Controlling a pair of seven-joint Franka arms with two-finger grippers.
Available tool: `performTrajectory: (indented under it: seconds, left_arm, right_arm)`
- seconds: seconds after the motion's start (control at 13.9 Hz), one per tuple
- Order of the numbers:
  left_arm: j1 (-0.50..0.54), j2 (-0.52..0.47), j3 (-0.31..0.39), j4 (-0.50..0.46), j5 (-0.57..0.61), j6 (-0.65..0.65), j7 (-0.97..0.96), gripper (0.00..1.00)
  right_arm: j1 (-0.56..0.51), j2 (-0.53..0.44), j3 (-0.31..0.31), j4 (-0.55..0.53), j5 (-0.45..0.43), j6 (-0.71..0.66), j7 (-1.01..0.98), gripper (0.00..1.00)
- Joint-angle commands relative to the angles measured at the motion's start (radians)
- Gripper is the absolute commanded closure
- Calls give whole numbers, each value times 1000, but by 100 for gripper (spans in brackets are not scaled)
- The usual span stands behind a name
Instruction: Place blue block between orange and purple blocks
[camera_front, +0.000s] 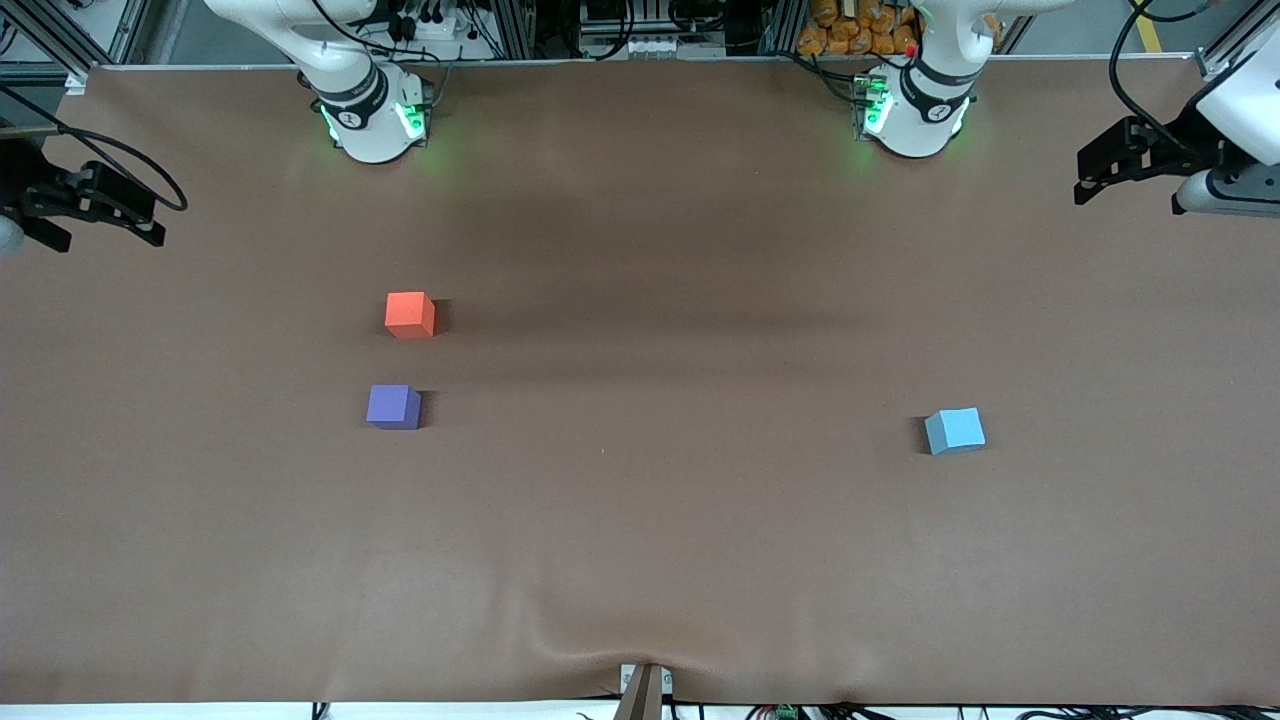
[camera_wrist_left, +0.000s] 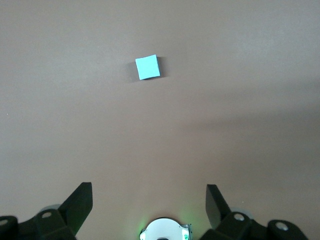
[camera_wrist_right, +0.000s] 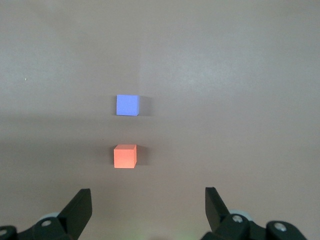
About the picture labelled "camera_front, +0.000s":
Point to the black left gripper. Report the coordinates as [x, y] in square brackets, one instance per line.
[1186, 147]

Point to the orange mesh bags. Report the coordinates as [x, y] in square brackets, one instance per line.
[850, 30]

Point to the brown strip with white bracket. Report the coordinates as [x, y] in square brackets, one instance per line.
[642, 695]

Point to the white terminal block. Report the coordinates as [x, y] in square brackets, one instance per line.
[662, 46]

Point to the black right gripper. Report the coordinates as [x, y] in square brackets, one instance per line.
[22, 186]

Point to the blue foam block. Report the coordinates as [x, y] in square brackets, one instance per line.
[955, 431]

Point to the orange foam block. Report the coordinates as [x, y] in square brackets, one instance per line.
[408, 312]

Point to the brown table mat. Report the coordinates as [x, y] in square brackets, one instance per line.
[640, 520]

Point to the purple foam block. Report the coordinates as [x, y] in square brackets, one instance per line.
[392, 406]

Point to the white power strip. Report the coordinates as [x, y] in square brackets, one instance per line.
[432, 25]

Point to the aluminium frame profile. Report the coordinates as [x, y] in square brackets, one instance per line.
[50, 40]
[1235, 45]

